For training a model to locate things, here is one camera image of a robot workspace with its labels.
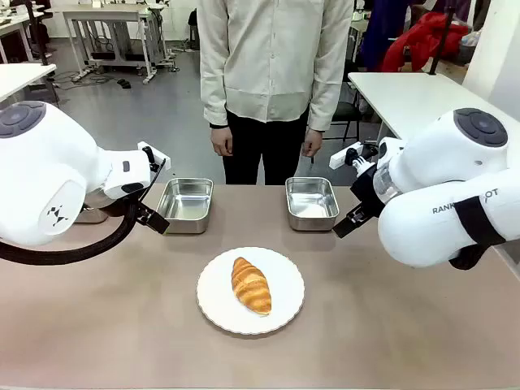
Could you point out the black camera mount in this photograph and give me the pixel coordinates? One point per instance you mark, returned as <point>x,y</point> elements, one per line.
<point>361,152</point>

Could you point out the large white table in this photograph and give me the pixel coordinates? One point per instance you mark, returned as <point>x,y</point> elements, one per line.
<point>406,97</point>

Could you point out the person's right hand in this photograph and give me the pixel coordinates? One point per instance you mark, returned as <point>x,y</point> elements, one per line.
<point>222,140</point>

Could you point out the rectangular steel container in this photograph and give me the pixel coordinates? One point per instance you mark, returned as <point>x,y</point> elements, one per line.
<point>312,202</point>
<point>91,214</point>
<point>185,203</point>

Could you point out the dark blue hanging garment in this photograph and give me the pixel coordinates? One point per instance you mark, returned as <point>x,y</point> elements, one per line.
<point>382,28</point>

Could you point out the person's left hand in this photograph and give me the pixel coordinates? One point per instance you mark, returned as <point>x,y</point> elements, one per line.
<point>313,143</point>

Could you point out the white power strip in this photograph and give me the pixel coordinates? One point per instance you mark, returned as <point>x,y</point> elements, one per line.
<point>83,73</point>

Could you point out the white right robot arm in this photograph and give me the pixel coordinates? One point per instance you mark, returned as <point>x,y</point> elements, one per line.
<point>443,195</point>

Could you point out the person in cream shirt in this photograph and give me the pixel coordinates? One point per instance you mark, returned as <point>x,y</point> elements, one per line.
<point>268,61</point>

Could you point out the black shoes on floor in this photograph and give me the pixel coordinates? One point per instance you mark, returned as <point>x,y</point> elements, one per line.
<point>124,83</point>

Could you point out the black pole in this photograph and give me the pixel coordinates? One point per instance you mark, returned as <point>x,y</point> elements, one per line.
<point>440,36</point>

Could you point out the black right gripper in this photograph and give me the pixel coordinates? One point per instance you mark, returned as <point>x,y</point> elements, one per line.
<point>365,187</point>

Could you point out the white scalloped plate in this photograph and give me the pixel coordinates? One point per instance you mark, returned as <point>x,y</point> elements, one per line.
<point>284,300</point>

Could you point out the red jacket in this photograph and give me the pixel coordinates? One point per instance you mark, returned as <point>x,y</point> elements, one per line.
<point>422,40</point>

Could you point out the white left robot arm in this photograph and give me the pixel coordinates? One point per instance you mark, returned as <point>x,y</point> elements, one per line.
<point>44,170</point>

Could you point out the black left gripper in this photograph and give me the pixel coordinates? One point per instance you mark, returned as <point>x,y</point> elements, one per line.
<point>124,205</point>

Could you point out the white height-adjustable desk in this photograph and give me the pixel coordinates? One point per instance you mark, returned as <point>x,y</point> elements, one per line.
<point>109,24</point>

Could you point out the person's right forearm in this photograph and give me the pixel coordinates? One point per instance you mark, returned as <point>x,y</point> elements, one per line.
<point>213,97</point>

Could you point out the golden croissant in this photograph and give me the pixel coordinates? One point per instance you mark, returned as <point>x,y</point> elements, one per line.
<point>251,286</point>

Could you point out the black office chair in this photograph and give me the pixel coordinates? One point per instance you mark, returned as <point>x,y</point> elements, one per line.
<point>38,28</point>

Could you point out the person's left forearm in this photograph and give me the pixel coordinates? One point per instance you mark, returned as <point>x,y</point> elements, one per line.
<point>325,101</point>

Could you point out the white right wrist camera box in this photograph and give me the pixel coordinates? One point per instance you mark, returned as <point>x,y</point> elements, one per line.
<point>344,156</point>

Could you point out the white table with black pole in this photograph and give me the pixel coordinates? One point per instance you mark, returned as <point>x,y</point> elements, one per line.
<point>18,79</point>

